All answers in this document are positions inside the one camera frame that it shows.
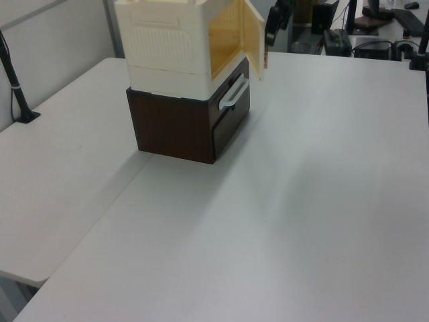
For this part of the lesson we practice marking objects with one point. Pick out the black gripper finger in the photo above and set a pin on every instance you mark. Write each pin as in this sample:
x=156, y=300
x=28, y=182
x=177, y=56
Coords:
x=266, y=57

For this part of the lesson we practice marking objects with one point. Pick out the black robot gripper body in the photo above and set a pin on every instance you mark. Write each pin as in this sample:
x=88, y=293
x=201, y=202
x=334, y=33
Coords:
x=277, y=20

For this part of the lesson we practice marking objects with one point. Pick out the cream cabinet door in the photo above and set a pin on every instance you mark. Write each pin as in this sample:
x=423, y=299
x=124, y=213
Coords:
x=251, y=37

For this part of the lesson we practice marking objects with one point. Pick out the cream plastic cabinet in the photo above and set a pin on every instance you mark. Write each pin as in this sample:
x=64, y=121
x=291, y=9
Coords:
x=161, y=47

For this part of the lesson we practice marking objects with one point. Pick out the dark brown drawer cabinet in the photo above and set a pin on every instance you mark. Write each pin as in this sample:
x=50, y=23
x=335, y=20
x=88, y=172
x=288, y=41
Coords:
x=174, y=127

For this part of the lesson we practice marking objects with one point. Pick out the clear glass container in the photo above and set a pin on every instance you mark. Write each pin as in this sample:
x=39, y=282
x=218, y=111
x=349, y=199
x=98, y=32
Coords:
x=301, y=47

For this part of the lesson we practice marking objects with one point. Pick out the black computer monitor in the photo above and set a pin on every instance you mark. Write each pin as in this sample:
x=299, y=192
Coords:
x=324, y=15

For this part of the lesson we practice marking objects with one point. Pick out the black device with green light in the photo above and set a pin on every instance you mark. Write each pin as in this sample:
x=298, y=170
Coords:
x=336, y=42

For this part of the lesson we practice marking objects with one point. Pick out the black monitor stand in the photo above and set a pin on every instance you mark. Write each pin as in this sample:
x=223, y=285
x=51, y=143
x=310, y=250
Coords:
x=360, y=20

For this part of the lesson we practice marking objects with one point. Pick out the dark brown drawer front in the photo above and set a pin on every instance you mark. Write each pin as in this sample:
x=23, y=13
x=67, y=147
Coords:
x=231, y=132

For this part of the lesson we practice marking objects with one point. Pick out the black electronics box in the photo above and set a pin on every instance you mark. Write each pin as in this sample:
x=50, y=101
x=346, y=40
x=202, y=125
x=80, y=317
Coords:
x=372, y=47

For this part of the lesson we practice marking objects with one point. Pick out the black keyboard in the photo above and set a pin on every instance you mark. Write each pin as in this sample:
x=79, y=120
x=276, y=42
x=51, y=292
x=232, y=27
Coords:
x=409, y=21

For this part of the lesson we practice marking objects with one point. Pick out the black computer mouse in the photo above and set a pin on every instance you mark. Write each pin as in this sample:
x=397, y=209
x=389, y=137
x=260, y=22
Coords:
x=411, y=5

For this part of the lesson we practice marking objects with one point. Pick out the black camera stand with clamp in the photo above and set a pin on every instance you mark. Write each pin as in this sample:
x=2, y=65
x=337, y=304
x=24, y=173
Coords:
x=419, y=50

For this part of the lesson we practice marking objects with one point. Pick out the black camera stand pole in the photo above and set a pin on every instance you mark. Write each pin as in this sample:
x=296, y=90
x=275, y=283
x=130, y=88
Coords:
x=15, y=84

